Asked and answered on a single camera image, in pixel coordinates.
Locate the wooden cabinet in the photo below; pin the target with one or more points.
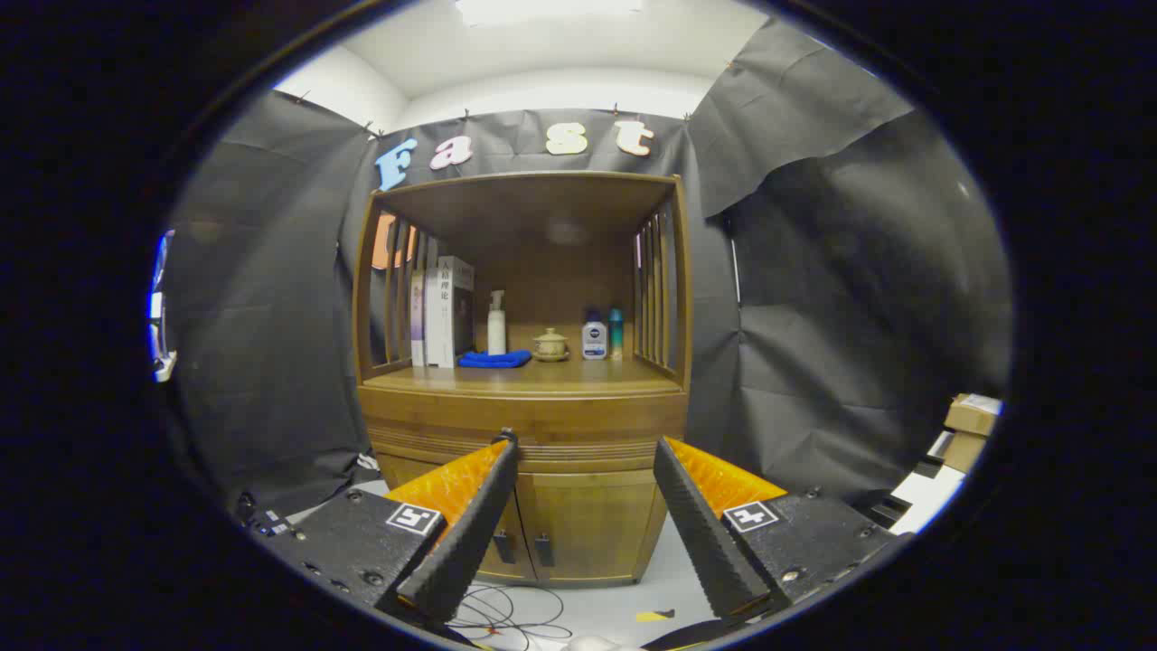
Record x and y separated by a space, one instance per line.
542 199

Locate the lidded ceramic teacup with saucer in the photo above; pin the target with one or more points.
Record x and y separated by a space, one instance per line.
550 346

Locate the teal slim bottle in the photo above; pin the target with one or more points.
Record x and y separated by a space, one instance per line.
616 334

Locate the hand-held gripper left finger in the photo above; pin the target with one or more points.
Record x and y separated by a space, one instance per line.
470 533

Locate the purple and white book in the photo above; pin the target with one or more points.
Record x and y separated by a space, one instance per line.
418 325

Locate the blue folded cloth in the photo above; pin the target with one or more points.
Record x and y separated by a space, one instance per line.
493 360

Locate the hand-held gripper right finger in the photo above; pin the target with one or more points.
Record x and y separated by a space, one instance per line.
705 533

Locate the white lotion bottle blue cap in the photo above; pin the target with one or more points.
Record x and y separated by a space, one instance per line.
594 342

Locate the white pump bottle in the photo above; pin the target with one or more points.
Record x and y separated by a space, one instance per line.
497 330

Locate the white flat board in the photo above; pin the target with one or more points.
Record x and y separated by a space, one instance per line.
931 493

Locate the white and blue equipment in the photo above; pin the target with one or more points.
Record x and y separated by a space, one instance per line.
160 316

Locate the yellow floor tape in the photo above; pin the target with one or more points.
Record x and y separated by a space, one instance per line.
653 616

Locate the cardboard box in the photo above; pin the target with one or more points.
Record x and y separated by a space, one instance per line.
972 416
963 450

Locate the white book with dark cover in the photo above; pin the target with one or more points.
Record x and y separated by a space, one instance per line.
447 316

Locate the ceiling light panel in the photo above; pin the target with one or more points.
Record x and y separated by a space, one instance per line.
542 9

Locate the wooden countertop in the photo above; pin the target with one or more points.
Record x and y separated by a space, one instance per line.
578 375

